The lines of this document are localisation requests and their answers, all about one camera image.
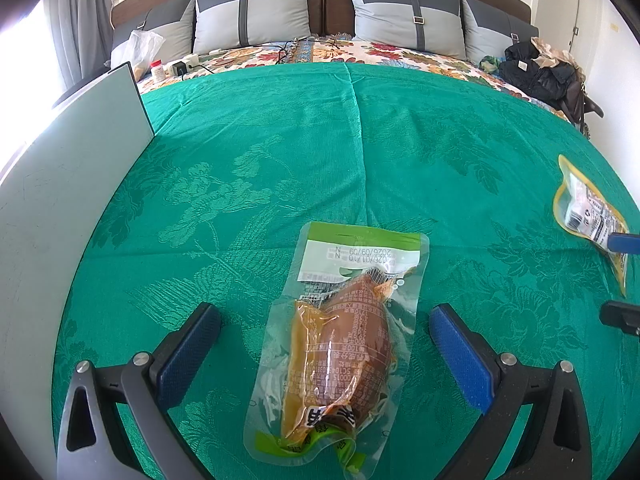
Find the clear plastic bag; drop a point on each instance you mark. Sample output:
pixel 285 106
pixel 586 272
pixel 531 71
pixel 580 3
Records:
pixel 142 52

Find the white power strip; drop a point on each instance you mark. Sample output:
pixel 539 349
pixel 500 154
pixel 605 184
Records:
pixel 180 66

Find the grey curtain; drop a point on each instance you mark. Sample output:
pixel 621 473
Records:
pixel 80 20

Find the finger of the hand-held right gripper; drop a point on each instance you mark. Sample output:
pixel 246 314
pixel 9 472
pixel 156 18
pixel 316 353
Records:
pixel 620 312
pixel 625 243

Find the green-edged braised meat packet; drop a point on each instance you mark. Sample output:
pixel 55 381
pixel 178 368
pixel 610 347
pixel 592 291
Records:
pixel 345 340

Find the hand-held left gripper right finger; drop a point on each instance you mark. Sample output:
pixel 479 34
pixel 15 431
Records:
pixel 462 355

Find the floral bedsheet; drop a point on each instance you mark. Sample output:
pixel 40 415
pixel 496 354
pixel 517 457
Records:
pixel 400 52

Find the white box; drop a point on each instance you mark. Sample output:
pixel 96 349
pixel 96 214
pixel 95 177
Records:
pixel 60 210

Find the beige cloth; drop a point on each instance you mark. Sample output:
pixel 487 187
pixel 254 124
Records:
pixel 550 55

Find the brown headboard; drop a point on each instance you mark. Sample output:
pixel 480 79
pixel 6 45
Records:
pixel 330 0

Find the black jacket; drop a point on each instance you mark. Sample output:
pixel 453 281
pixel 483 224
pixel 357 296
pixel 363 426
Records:
pixel 530 72

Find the white door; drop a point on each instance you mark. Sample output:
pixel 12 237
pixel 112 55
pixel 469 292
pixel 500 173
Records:
pixel 565 10

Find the yellow-edged clear snack packet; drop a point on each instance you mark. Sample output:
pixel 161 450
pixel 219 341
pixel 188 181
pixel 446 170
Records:
pixel 585 210

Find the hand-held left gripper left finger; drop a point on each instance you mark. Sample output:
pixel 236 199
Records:
pixel 187 355

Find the white bottle with red cap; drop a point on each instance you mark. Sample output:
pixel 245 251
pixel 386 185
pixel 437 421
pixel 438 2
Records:
pixel 157 71

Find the grey two-tone pillow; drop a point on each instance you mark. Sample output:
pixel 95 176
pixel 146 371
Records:
pixel 490 30
pixel 250 25
pixel 170 30
pixel 395 20

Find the green bedspread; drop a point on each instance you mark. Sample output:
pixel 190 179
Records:
pixel 300 160

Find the green cloth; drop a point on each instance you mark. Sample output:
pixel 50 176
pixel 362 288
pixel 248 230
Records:
pixel 488 62

